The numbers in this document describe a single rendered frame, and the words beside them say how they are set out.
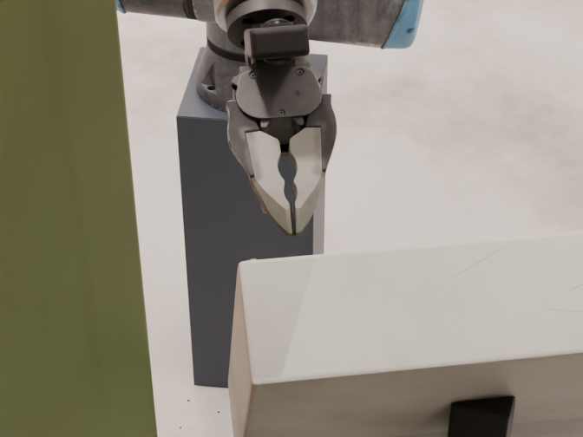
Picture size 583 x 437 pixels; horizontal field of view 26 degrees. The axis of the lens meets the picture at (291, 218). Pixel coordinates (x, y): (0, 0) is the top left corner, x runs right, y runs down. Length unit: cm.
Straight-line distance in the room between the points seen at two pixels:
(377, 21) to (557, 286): 113
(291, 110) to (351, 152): 192
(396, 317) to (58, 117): 37
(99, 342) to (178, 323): 198
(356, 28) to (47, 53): 148
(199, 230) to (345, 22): 46
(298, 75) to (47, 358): 62
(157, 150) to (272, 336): 224
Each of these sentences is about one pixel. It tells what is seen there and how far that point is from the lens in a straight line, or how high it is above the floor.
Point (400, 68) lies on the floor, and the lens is 329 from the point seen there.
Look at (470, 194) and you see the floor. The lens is 285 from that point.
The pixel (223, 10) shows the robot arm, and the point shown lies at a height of 116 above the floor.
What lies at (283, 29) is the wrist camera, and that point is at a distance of 99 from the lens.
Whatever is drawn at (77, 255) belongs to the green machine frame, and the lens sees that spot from 49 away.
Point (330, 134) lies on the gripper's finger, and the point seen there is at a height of 111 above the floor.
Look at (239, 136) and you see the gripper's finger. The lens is 104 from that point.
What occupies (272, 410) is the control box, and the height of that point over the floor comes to 110.
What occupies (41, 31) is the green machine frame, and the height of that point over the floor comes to 149.
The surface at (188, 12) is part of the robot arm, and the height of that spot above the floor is 108.
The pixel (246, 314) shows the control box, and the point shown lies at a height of 118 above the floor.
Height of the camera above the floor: 169
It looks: 38 degrees down
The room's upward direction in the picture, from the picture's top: straight up
